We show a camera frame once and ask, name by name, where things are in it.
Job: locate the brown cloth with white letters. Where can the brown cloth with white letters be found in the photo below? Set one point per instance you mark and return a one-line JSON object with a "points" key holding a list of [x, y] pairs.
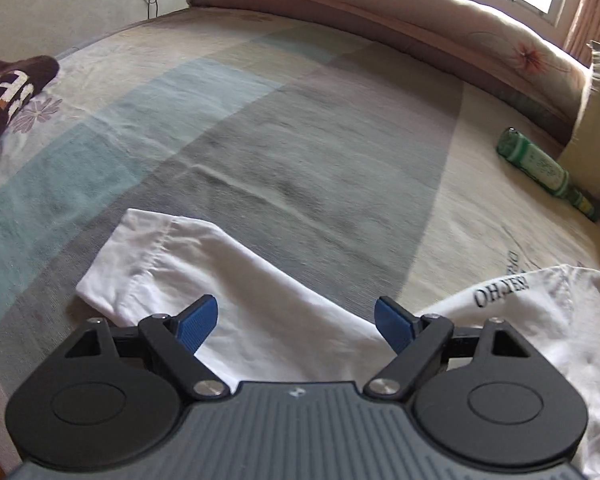
{"points": [[10, 90]]}

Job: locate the white printed t-shirt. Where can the white printed t-shirt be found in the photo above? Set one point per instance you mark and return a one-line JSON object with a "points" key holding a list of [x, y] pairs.
{"points": [[280, 310]]}

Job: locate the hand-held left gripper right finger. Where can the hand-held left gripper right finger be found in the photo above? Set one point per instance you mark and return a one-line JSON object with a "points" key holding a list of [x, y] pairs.
{"points": [[392, 322]]}

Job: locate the folded pink floral quilt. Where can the folded pink floral quilt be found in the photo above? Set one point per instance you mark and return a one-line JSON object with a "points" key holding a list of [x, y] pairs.
{"points": [[380, 15]]}

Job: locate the green glass bottle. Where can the green glass bottle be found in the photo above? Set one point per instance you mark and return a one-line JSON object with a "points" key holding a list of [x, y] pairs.
{"points": [[540, 165]]}

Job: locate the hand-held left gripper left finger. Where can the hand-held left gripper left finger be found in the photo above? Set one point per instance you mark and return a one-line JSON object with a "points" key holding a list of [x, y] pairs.
{"points": [[197, 322]]}

